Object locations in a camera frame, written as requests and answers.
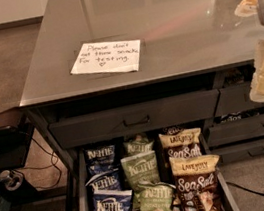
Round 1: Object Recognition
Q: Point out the middle blue Kettle chip bag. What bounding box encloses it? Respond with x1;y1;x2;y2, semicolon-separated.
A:
85;168;122;191

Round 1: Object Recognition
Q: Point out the front green Kettle chip bag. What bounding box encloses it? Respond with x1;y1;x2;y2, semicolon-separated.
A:
138;181;174;211

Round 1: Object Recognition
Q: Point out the white handwritten paper note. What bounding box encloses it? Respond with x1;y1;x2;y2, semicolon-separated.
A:
70;40;141;75

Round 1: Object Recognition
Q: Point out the rear blue Kettle chip bag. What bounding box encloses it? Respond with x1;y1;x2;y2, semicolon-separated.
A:
84;145;115;176

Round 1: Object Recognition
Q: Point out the tan plate on counter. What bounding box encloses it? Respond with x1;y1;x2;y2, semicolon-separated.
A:
234;0;258;17

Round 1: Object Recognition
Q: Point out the black cable by cart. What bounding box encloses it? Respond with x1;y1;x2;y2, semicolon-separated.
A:
9;132;66;195

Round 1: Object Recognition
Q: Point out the bottom right dark drawer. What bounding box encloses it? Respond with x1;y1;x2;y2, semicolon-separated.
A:
211;139;264;164

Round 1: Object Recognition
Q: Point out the middle green Kettle chip bag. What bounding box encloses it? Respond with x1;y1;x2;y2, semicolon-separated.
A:
121;151;160;210

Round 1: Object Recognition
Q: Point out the black side cart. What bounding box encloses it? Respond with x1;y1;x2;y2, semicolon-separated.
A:
0;107;39;204

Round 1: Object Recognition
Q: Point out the brown sea salt chip bag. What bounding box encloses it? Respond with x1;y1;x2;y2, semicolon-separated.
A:
159;128;202;168
169;154;224;211

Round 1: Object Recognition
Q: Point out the top right dark drawer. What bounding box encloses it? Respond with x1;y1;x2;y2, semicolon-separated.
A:
215;82;264;117

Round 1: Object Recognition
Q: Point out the green kettle chip bag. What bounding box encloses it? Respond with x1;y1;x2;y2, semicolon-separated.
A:
138;181;174;211
121;151;160;210
124;133;154;156

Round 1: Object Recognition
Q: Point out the open middle drawer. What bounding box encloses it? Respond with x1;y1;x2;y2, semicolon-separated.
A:
61;118;242;211

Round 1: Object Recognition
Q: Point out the top left dark drawer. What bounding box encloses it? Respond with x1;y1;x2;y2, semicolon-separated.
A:
48;90;219;149

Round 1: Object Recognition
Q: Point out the rear green Kettle chip bag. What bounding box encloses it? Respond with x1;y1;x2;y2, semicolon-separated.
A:
124;133;154;156

